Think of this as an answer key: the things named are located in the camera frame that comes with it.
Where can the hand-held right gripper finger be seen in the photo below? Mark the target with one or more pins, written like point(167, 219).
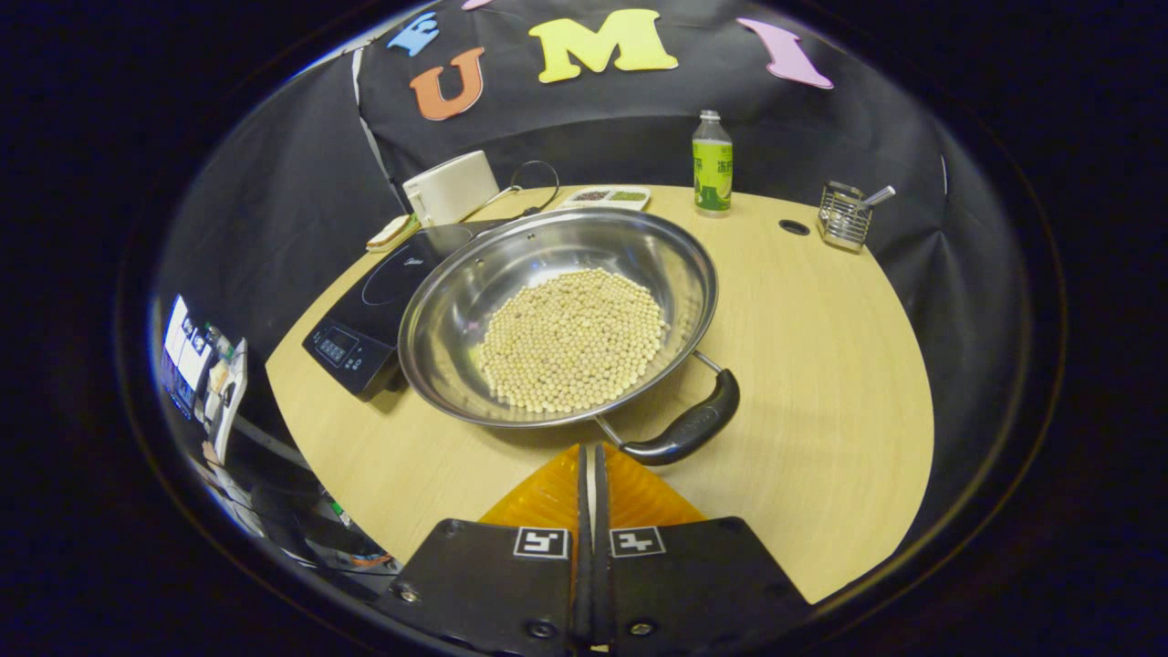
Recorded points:
point(583, 584)
point(600, 584)

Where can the stainless steel pot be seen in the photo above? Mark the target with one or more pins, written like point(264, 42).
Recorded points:
point(465, 301)

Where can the black induction cooktop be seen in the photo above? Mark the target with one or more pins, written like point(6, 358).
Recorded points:
point(365, 333)

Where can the soybeans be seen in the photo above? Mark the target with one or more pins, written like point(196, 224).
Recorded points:
point(575, 338)

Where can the white divided bean tray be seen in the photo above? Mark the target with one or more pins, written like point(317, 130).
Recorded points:
point(604, 197)

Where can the white rectangular plate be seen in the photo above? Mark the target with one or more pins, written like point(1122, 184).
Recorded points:
point(392, 245)

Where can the sandwich with lettuce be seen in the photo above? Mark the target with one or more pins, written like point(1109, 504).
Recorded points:
point(391, 231)

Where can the black table grommet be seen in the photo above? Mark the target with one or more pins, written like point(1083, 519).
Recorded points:
point(794, 227)

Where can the white toaster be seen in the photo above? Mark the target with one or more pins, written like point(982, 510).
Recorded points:
point(453, 189)

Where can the green drink bottle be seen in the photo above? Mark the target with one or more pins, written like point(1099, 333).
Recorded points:
point(712, 173)

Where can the background equipment clutter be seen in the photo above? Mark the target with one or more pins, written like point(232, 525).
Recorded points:
point(196, 360)

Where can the black backdrop cloth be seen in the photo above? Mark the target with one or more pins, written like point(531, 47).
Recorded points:
point(274, 182)

